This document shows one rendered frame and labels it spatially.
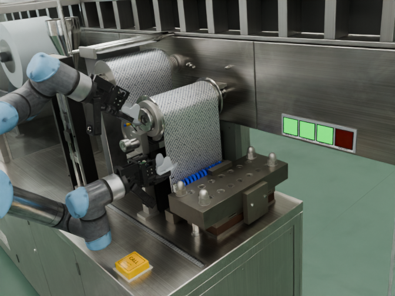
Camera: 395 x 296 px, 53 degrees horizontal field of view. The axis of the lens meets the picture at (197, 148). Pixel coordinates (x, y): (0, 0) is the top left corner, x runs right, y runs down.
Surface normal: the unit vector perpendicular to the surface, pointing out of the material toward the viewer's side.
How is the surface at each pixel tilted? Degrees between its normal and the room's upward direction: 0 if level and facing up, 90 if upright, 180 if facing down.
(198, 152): 90
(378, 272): 0
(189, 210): 90
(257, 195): 90
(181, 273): 0
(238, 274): 90
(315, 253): 0
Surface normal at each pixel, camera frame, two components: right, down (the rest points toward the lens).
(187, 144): 0.67, 0.23
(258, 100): -0.73, 0.33
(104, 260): -0.09, -0.91
